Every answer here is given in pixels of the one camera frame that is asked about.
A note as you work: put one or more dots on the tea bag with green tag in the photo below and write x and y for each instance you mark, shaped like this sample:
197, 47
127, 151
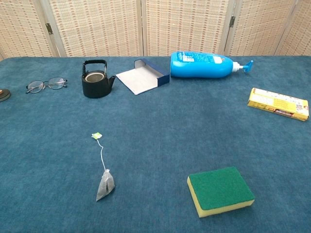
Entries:
105, 185

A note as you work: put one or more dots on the black cast iron teapot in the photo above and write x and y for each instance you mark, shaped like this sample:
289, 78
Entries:
97, 89

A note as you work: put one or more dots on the grey pot lid with knob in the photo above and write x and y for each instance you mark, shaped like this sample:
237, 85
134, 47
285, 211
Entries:
4, 95

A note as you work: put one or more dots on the blue tablecloth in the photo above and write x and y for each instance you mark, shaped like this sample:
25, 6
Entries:
155, 133

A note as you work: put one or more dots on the open blue cardboard box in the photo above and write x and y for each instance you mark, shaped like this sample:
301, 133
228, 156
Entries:
138, 80

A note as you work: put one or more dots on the blue pump dispenser bottle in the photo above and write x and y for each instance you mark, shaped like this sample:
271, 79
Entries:
199, 68

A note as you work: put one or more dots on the green and yellow sponge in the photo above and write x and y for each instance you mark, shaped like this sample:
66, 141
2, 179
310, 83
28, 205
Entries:
218, 188

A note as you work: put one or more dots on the woven folding screen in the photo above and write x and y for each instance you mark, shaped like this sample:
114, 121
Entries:
97, 24

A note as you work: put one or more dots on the yellow printed carton box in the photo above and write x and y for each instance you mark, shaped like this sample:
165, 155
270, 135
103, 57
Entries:
274, 103

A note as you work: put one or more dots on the thin-framed eyeglasses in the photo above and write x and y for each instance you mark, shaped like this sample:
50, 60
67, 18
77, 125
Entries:
35, 86

